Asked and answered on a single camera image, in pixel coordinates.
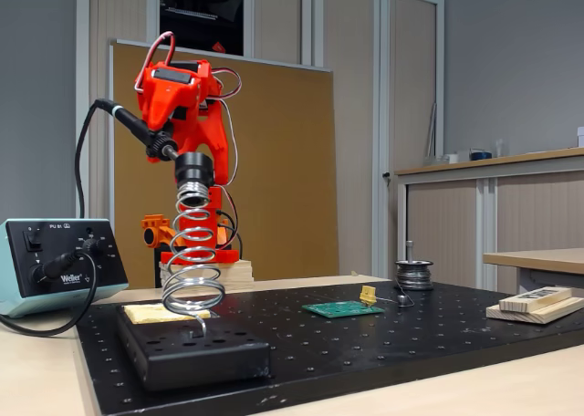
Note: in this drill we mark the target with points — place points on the blue tape roll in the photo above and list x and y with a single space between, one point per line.
480 155

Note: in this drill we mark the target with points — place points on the metal spool post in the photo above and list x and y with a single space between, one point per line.
410 251

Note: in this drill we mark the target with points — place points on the yellow power connector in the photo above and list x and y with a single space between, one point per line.
367 293

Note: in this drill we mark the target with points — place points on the yellow cleaning sponge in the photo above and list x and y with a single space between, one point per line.
141 315

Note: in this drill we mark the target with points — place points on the plain wooden plank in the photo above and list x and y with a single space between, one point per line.
547 316

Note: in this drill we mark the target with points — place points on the small round metal magnet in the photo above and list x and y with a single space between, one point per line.
403 301

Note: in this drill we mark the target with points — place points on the clear glass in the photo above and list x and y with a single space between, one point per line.
499 149

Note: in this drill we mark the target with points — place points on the wooden desk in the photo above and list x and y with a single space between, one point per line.
547 258

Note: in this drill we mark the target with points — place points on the soldering iron spring stand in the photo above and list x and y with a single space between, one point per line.
201 366

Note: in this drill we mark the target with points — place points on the low grey shutter cabinet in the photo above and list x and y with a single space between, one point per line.
538 215

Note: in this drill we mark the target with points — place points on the metal spring iron holder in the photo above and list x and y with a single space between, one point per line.
194 167

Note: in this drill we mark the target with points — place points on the brown cork pinboard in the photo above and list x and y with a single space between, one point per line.
283 160

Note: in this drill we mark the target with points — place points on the clear plastic tray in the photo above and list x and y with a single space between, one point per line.
433 161

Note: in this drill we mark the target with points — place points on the green circuit board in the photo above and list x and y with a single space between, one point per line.
337 309

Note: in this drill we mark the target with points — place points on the black soldering iron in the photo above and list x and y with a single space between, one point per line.
134 126

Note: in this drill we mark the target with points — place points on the tall grey shutter cabinet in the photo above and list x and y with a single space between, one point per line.
406 115

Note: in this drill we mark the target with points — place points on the small white box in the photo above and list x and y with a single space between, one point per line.
451 159

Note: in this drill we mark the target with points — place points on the printed wooden plank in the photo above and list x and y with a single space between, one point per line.
534 299

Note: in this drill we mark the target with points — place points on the black perforated breadboard plate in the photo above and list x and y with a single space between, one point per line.
365 343

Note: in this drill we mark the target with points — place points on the teal black soldering station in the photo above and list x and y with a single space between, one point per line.
18 293

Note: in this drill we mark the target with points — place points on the red robot arm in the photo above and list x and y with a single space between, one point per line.
214 138

